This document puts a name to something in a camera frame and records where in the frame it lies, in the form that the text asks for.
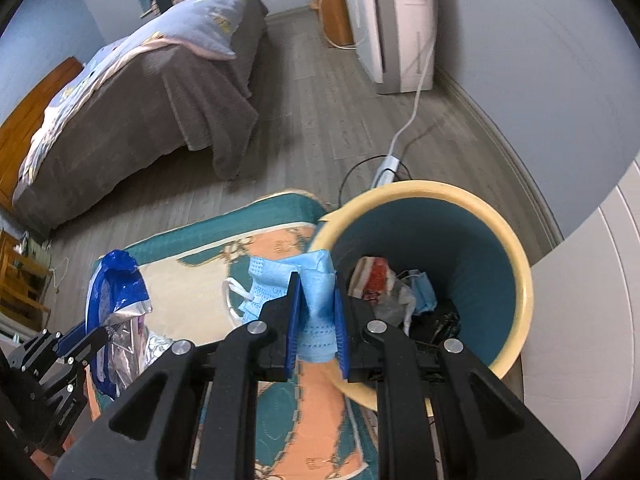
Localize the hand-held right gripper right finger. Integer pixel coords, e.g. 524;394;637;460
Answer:
332;272;583;480

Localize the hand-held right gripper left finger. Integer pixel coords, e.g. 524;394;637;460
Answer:
50;271;303;480

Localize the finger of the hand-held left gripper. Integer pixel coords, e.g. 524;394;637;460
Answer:
9;325;111;374
42;357;84;404

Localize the blue face mask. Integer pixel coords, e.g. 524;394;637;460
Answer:
222;249;338;365
400;270;438;316

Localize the white plastic wrapper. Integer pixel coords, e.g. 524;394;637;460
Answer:
375;272;418;336

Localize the blue foil snack packet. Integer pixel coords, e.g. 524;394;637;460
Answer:
86;249;176;401

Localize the black plastic bag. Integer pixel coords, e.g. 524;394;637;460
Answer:
407;300;461;348

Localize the teal bin with yellow rim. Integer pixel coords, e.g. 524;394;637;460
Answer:
302;180;535;413

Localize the wooden side table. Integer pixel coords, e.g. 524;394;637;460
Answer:
0;230;53;333

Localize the patterned teal orange cushion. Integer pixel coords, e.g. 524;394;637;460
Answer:
85;189;381;480

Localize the white power adapter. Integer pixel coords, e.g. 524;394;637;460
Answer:
372;155;403;186

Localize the bed with grey bedspread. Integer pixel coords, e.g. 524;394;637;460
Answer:
11;0;271;238

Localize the wooden headboard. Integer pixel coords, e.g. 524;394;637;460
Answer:
0;56;86;201

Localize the white panelled door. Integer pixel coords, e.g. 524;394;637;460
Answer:
520;157;640;480

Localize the wooden cabinet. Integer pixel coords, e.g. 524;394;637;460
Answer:
306;0;356;50

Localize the white air purifier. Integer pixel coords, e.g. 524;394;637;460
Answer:
337;0;436;95

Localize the blue printed duvet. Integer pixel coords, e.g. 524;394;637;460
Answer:
12;0;251;201

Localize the thin white cable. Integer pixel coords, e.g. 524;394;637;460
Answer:
47;255;71;293

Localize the white power cable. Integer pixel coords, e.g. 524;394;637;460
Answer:
386;45;435;162

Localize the white looped cable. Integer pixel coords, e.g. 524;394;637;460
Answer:
319;0;359;52

